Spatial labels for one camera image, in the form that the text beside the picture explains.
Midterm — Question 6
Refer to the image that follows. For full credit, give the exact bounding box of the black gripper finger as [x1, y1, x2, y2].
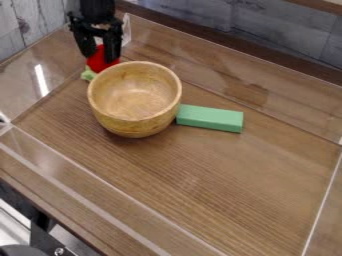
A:
[103, 32, 121, 63]
[72, 29, 96, 58]

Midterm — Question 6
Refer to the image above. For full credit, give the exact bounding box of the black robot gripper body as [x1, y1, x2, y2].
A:
[65, 0, 123, 38]

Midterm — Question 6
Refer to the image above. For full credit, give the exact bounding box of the red toy fruit green stem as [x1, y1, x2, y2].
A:
[80, 44, 120, 81]

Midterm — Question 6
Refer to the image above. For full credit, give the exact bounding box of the light wooden bowl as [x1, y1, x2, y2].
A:
[87, 61, 183, 138]

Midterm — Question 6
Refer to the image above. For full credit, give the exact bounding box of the green rectangular block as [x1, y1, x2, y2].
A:
[176, 104, 244, 133]

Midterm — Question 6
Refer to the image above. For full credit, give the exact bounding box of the clear acrylic tray wall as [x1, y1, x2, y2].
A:
[0, 18, 342, 256]

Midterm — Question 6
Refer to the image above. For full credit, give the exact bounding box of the black metal table frame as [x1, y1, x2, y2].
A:
[0, 181, 100, 256]

